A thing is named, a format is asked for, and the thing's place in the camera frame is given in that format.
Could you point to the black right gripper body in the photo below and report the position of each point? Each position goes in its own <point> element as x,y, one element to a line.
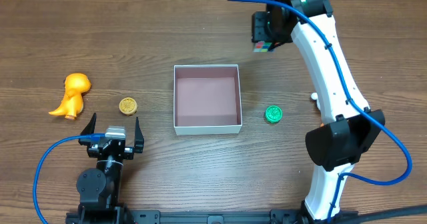
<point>259,28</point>

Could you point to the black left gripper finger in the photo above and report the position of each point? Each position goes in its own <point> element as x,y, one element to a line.
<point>138,138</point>
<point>90,127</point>

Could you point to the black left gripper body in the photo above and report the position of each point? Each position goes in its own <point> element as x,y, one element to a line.
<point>111,150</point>

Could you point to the multicoloured puzzle cube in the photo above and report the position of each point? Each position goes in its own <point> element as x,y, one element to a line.
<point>262,47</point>

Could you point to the white box pink interior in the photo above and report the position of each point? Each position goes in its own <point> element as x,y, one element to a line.
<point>206,100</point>

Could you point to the white plush duck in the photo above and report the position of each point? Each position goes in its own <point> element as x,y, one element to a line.
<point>314,97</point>

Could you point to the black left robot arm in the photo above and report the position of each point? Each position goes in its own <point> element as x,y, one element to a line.
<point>99,187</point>

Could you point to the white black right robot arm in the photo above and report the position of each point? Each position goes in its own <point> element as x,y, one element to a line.
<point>349,125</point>

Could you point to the yellow round disc toy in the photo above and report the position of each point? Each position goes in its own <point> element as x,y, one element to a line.
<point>128,106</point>

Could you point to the orange toy dinosaur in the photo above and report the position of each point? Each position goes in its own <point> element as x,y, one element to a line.
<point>75,84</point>

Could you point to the green round disc toy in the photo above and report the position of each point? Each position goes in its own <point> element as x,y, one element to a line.
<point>273,114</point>

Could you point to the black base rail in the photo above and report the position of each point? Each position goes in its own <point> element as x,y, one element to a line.
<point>229,217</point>

